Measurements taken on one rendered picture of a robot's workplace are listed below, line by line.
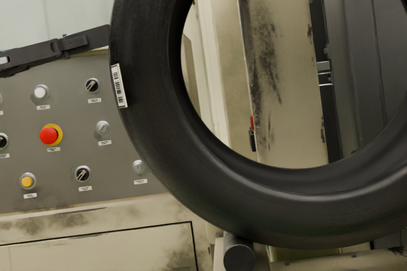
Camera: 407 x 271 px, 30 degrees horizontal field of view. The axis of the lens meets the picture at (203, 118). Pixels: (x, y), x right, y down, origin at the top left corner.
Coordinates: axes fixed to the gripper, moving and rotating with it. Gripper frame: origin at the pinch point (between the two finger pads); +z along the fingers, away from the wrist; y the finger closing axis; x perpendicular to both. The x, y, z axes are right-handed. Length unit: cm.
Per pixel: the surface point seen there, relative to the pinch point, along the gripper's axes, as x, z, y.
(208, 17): -25, 18, 328
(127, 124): 13.5, 3.2, -8.2
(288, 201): 29.2, 21.9, -12.3
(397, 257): 49, 39, 18
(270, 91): 15.6, 25.5, 26.7
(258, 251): 39.9, 15.7, 9.6
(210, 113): 29, 4, 330
